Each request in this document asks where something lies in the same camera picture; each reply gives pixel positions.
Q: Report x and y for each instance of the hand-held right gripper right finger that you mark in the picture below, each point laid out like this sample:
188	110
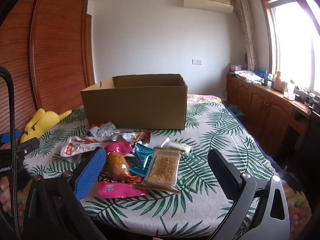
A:
221	171

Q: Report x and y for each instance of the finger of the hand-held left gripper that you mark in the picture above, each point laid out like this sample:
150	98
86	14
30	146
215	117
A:
7	136
28	145

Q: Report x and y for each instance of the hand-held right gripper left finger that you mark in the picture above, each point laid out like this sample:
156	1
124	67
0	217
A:
91	172

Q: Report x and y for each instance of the white packet with red label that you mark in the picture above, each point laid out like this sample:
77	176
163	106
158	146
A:
70	150

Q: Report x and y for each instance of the clear packet with orange snack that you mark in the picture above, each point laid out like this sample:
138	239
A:
105	130

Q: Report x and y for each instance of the small white snack packet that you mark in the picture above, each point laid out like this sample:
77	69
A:
178	146

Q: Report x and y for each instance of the teal snack packet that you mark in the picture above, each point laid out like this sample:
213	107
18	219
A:
141	158

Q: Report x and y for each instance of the silver foil snack packet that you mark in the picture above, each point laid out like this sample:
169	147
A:
132	137

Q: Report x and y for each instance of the clear brown grain bar packet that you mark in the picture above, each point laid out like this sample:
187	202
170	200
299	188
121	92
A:
161	168

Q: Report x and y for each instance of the brown cardboard box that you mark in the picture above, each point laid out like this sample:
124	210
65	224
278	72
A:
135	107

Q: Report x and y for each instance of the person's left hand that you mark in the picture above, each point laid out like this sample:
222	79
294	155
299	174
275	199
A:
4	195

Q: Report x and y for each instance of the yellow plush toy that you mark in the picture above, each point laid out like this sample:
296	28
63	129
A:
42	122

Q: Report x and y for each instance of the green leaf print cloth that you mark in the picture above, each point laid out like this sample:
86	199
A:
212	135

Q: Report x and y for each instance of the long wooden cabinet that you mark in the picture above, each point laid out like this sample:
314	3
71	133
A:
260	110

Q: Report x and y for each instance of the floral bedsheet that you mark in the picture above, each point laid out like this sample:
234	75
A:
205	97

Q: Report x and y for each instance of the wooden slatted wardrobe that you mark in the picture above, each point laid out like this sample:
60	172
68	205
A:
57	55

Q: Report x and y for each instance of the folded printed cloth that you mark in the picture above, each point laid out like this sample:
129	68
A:
247	76

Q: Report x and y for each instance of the blue box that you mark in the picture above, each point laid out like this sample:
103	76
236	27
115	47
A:
260	73

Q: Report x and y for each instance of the pink kettle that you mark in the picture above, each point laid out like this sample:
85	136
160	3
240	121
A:
278	81

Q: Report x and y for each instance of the green capped bottle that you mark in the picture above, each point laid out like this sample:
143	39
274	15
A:
291	88

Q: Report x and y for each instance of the patterned beige curtain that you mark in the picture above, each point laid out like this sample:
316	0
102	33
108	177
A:
247	37

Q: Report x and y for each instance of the wooden framed window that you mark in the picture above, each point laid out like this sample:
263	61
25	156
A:
292	50

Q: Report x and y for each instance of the white wall switch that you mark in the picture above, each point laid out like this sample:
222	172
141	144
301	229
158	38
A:
197	61

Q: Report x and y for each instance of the wall air conditioner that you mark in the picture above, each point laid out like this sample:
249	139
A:
207	5

